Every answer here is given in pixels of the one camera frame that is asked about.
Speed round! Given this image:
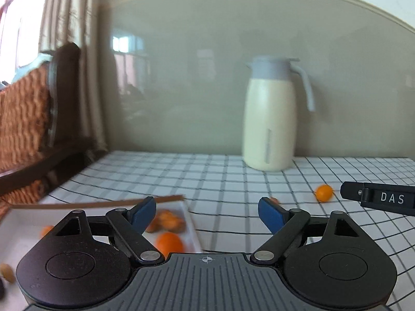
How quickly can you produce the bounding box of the small yellow-orange kumquat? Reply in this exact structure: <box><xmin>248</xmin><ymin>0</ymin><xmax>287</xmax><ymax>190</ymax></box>
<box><xmin>314</xmin><ymin>184</ymin><xmax>335</xmax><ymax>203</ymax></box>

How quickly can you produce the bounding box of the wooden wicker chair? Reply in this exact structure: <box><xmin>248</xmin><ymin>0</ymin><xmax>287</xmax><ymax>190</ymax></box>
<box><xmin>0</xmin><ymin>42</ymin><xmax>107</xmax><ymax>206</ymax></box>

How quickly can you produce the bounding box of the large orange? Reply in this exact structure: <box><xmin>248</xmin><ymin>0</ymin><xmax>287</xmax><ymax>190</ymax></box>
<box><xmin>156</xmin><ymin>231</ymin><xmax>185</xmax><ymax>260</ymax></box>

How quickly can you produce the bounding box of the cream thermos jug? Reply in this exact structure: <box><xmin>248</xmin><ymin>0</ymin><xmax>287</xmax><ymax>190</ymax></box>
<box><xmin>243</xmin><ymin>56</ymin><xmax>316</xmax><ymax>172</ymax></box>

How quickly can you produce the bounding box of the white box with brown rim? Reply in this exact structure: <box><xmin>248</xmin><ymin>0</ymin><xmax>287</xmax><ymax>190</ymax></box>
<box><xmin>0</xmin><ymin>195</ymin><xmax>203</xmax><ymax>299</ymax></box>

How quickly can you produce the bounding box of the brown pastry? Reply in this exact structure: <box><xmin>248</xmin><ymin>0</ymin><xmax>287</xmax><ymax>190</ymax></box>
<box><xmin>146</xmin><ymin>209</ymin><xmax>187</xmax><ymax>234</ymax></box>

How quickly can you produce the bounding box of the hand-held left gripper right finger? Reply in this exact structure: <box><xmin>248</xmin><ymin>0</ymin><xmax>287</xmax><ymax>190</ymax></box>
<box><xmin>250</xmin><ymin>196</ymin><xmax>360</xmax><ymax>263</ymax></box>

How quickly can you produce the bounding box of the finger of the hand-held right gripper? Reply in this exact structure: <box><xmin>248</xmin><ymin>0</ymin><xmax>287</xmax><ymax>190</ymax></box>
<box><xmin>340</xmin><ymin>181</ymin><xmax>365</xmax><ymax>203</ymax></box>

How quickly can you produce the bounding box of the beige curtain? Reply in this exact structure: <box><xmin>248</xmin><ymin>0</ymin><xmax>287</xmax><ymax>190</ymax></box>
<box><xmin>0</xmin><ymin>0</ymin><xmax>112</xmax><ymax>156</ymax></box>

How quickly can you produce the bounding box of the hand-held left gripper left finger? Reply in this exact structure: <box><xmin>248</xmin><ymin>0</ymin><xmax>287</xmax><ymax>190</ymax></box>
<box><xmin>52</xmin><ymin>196</ymin><xmax>164</xmax><ymax>264</ymax></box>

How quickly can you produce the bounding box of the white black checked tablecloth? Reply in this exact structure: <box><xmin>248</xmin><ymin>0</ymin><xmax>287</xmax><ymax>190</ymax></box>
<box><xmin>39</xmin><ymin>151</ymin><xmax>415</xmax><ymax>308</ymax></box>

